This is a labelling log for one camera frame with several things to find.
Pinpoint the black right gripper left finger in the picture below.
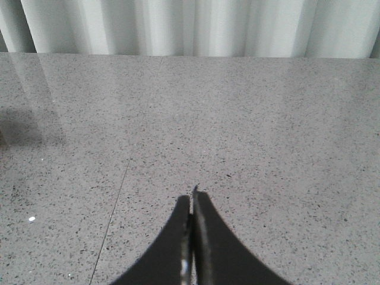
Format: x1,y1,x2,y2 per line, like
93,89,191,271
113,195,191,284

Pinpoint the pale green curtain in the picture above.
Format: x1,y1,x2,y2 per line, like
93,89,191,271
1,1,379,58

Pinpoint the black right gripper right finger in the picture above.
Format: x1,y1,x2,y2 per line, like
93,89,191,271
190,186,290,284

